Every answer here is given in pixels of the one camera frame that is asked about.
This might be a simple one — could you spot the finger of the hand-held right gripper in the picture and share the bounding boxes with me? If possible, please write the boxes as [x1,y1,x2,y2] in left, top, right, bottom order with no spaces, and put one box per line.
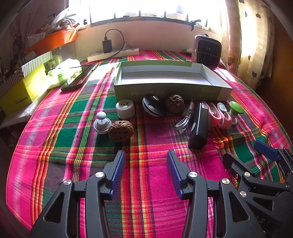
[222,152,284,191]
[254,140,293,183]

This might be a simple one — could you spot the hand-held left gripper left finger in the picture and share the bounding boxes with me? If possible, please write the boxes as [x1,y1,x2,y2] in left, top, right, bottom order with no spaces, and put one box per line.
[29,150,127,238]

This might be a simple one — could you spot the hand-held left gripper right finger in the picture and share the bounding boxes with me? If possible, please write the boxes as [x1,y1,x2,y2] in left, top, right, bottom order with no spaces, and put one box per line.
[167,150,266,238]

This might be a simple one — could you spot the brown walnut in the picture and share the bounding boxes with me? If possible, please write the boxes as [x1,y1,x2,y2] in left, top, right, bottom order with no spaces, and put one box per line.
[108,120,134,143]
[165,95,185,112]

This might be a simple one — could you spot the pink clip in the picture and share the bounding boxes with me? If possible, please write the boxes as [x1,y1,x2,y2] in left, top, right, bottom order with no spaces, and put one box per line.
[216,102,232,129]

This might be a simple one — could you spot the black rectangular flashlight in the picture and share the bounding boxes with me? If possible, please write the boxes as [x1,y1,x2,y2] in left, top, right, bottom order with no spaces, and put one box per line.
[188,102,210,150]

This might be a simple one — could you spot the white knob stopper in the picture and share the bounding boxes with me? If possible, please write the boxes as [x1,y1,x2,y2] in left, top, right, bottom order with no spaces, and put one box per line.
[93,111,112,135]

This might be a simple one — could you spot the green-topped white stopper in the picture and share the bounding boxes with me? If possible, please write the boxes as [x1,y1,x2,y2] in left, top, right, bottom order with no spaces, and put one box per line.
[229,101,245,125]

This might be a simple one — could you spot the white cable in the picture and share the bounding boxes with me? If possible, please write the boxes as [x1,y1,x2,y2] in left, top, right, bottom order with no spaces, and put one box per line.
[175,99,195,133]

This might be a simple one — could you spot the white round bottle cap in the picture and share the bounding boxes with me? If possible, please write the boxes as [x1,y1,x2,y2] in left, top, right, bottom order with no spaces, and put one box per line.
[115,99,134,119]

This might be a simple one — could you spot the black oval device white buttons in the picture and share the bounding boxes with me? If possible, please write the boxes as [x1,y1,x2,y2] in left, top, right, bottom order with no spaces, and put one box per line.
[142,94,167,118]

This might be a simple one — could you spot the shallow cardboard box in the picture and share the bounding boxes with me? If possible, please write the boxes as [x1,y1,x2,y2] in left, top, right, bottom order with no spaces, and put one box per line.
[114,61,233,102]

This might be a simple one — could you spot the plaid tablecloth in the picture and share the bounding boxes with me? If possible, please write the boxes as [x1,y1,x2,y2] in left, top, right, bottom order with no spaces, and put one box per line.
[7,49,286,231]

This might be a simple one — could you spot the black smartphone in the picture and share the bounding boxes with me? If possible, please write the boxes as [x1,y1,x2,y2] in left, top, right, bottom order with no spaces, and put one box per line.
[61,64,99,92]

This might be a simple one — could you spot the green and white packet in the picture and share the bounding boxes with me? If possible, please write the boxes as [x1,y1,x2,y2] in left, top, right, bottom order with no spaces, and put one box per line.
[44,58,83,90]

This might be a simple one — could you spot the small grey heater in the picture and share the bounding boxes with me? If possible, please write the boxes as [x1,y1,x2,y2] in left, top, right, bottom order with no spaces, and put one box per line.
[192,34,223,68]

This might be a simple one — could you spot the white power strip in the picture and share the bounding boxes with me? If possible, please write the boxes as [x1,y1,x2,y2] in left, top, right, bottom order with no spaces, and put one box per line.
[87,48,140,62]

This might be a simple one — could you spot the white paper sheet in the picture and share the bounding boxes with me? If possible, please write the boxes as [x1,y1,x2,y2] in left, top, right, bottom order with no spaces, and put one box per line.
[0,105,35,129]

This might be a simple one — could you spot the heart print curtain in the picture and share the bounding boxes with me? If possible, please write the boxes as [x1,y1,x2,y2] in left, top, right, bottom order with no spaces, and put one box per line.
[220,0,278,85]

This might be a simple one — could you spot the yellow box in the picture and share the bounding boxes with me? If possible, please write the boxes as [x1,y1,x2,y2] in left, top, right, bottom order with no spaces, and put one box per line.
[0,64,49,115]

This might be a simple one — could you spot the striped box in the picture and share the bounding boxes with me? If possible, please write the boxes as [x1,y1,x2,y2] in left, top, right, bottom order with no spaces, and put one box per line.
[0,51,53,98]

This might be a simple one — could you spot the orange tray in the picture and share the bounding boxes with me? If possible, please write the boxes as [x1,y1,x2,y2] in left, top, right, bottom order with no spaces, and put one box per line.
[26,29,78,55]

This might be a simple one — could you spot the plastic bag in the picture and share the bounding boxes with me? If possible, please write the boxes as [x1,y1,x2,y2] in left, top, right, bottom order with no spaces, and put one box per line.
[49,8,79,31]

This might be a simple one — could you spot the window with metal bars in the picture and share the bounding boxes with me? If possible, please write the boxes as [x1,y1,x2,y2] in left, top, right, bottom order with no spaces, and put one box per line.
[87,0,225,28]

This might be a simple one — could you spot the black charger cable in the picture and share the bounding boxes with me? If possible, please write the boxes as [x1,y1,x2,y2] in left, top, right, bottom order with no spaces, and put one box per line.
[90,29,126,61]

